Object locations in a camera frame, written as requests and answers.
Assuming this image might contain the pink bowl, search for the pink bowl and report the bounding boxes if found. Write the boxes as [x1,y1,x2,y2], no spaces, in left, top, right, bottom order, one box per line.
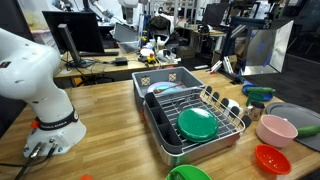
[255,114,299,149]

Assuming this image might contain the large grey plate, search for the large grey plate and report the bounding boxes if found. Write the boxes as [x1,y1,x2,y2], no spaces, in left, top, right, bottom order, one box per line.
[265,101,320,153]

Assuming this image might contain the dark green plastic cup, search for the dark green plastic cup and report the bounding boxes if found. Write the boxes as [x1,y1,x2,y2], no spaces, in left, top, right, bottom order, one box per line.
[245,91,265,108]

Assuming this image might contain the white cup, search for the white cup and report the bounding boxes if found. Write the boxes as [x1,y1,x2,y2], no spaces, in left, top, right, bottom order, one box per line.
[228,98,244,118]

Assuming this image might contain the black office chair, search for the black office chair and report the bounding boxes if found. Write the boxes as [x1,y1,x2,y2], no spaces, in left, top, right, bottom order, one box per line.
[146,14,173,38]

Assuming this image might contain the green bowl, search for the green bowl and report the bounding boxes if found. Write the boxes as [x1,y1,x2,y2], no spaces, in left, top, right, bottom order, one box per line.
[165,164,213,180]

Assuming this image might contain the red-orange bowl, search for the red-orange bowl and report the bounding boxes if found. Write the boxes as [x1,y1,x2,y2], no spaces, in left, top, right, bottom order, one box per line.
[254,143,293,176]

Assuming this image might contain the silver reflector panel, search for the silver reflector panel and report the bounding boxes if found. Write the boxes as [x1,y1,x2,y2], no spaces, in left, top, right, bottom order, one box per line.
[241,19,294,76]

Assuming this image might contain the light blue plate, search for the light blue plate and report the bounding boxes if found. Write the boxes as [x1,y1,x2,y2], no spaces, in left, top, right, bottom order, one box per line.
[147,81,184,95]

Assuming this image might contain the green plate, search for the green plate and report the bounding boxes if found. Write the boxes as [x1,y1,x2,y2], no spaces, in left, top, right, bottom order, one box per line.
[176,107,220,144]

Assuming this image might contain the black camera stand with clamp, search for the black camera stand with clamp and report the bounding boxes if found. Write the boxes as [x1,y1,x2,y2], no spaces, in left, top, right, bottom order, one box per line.
[208,16,271,85]

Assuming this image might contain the wooden background desk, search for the wooden background desk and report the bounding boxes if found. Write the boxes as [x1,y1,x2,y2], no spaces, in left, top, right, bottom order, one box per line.
[54,48,183,80]

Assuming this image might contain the red spoon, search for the red spoon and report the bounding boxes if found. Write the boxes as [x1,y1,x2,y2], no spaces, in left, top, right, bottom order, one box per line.
[153,83,184,94]

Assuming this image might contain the grey plastic crate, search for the grey plastic crate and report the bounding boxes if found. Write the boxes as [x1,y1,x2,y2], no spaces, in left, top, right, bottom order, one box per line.
[131,66,206,111]

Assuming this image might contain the black computer monitor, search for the black computer monitor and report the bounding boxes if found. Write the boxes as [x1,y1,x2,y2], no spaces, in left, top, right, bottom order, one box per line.
[42,10,106,69]

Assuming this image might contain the white headset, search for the white headset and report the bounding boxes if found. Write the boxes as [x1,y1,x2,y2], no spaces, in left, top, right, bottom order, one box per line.
[156,49,178,63]

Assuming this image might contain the black power brick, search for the black power brick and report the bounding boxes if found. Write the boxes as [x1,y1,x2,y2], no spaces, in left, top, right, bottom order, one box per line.
[114,57,129,66]

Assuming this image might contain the steel cup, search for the steel cup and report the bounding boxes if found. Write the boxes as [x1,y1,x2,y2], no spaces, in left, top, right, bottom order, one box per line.
[248,100,266,122]

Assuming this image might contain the green zucchini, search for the green zucchini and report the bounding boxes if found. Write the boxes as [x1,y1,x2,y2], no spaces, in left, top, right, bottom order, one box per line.
[296,124,320,139]
[245,86,277,95]

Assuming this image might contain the grey dish rack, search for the grey dish rack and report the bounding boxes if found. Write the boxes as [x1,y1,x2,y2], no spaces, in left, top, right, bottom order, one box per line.
[143,85,253,167]

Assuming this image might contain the robot base cables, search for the robot base cables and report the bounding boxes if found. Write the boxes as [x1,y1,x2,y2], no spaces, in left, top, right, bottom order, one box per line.
[0,141,58,180]

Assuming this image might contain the clear plastic storage box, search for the clear plastic storage box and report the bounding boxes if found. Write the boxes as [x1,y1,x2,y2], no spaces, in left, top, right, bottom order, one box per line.
[113,22,141,54]

